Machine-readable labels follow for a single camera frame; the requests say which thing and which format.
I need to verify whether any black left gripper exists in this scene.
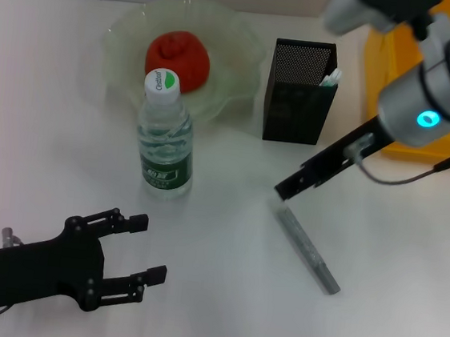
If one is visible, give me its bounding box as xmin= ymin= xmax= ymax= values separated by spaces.
xmin=0 ymin=194 xmax=175 ymax=327

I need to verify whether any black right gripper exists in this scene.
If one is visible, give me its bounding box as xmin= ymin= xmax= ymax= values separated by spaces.
xmin=272 ymin=105 xmax=397 ymax=212

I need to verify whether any grey marker pen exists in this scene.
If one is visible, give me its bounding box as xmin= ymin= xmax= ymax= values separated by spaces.
xmin=267 ymin=205 xmax=349 ymax=297

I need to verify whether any clear green-label water bottle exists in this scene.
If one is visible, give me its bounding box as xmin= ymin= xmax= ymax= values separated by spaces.
xmin=129 ymin=66 xmax=204 ymax=204

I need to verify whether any mint green pen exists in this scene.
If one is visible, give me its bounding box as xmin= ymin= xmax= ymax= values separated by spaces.
xmin=317 ymin=66 xmax=344 ymax=90

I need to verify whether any red-orange toy fruit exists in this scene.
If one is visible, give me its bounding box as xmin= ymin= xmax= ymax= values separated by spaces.
xmin=143 ymin=26 xmax=215 ymax=98

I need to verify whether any black mesh pen holder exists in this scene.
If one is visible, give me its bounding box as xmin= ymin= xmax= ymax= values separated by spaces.
xmin=259 ymin=36 xmax=344 ymax=148

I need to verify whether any green glass fruit plate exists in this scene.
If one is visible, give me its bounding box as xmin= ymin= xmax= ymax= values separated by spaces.
xmin=95 ymin=0 xmax=273 ymax=131

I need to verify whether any yellow plastic bin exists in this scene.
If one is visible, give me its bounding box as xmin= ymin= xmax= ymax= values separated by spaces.
xmin=353 ymin=4 xmax=450 ymax=166

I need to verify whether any right gripper cable with connector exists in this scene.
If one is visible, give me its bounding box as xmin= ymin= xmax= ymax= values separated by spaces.
xmin=340 ymin=112 xmax=450 ymax=192

